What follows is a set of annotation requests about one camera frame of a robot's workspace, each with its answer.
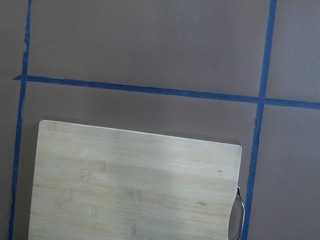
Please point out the wooden cutting board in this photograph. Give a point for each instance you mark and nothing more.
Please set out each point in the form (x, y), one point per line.
(100, 183)

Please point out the metal cutting board handle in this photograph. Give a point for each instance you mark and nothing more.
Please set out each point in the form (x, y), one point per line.
(237, 217)

